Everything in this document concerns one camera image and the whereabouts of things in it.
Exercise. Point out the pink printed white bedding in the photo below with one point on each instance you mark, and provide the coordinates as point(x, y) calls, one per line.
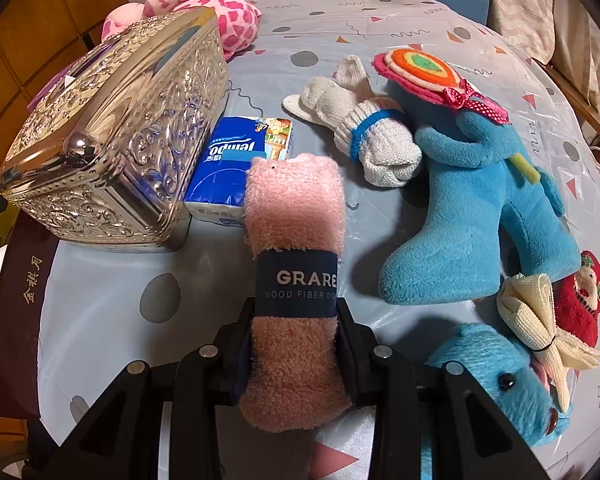
point(530, 5)

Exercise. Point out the blue tissue pack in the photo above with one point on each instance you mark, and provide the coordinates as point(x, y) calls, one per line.
point(225, 170)

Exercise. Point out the white rolled socks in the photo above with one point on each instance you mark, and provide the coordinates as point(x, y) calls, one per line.
point(375, 130)

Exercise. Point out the cream cloth bow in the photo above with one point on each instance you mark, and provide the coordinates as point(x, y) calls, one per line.
point(530, 310)

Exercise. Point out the pink towel dark band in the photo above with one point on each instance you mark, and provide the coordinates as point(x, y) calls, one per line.
point(292, 210)

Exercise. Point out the ornate silver metal box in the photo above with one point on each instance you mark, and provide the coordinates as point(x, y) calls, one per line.
point(120, 135)

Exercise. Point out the dark maroon box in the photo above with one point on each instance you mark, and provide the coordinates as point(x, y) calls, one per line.
point(22, 310)

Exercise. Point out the pink spotted plush toy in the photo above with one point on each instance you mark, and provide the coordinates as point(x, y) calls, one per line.
point(230, 15)

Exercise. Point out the small blue plush pink cape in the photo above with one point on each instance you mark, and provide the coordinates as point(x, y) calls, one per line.
point(485, 375)

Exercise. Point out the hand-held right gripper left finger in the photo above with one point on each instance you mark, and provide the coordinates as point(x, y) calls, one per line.
point(234, 360)

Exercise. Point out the large blue plush with lollipop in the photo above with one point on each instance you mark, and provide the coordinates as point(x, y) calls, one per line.
point(470, 195)

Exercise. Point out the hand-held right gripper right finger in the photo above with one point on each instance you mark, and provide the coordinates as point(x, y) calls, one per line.
point(347, 360)

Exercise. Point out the red christmas sock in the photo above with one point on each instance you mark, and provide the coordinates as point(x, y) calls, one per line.
point(582, 300)

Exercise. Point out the light blue patterned tablecloth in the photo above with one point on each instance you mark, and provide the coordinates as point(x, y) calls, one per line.
point(300, 25)

